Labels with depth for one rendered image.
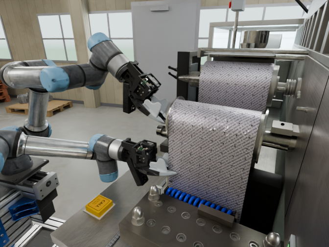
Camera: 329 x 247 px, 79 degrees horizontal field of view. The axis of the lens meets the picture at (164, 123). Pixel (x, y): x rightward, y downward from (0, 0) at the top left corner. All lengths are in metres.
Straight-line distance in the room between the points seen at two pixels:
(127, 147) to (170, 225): 0.28
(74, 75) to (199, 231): 0.57
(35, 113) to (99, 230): 0.72
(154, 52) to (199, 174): 3.82
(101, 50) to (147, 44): 3.67
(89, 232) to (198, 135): 0.48
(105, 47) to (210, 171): 0.49
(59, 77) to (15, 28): 5.77
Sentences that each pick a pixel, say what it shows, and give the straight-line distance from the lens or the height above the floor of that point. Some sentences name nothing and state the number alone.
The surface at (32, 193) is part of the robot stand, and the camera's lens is 1.36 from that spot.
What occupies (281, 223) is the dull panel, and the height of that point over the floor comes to 1.03.
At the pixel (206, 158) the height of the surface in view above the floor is 1.18.
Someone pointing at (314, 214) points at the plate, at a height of 1.30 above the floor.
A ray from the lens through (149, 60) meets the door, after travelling 4.35.
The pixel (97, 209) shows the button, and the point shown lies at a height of 0.92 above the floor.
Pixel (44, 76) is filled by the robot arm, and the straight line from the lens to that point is 0.69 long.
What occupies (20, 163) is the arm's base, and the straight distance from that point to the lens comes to 1.35.
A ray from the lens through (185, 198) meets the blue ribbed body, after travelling 0.65.
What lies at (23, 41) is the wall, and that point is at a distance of 6.31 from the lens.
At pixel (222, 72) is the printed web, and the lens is 0.76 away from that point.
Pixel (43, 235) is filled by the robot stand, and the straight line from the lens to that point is 1.83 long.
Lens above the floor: 1.48
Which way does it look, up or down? 22 degrees down
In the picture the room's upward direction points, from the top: straight up
